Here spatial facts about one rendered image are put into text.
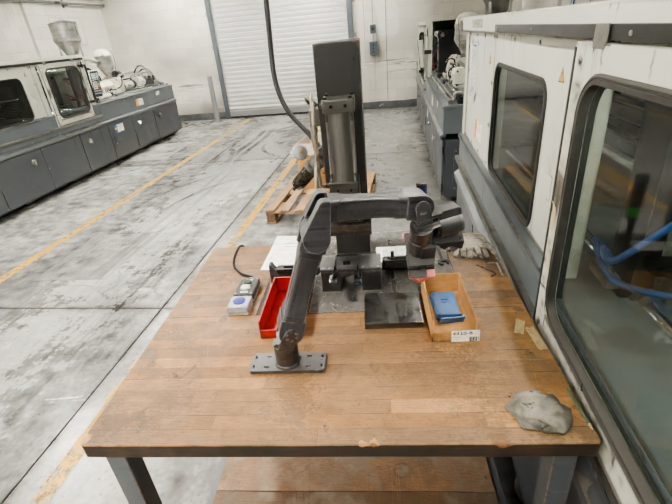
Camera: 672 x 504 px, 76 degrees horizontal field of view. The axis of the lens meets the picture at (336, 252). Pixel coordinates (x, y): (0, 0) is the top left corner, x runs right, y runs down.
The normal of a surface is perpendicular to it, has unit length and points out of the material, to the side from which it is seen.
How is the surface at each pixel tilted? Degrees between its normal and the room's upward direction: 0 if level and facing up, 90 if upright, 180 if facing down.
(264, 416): 0
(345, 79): 90
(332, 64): 90
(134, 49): 90
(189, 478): 0
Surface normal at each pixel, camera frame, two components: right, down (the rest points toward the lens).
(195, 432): -0.08, -0.88
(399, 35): -0.12, 0.46
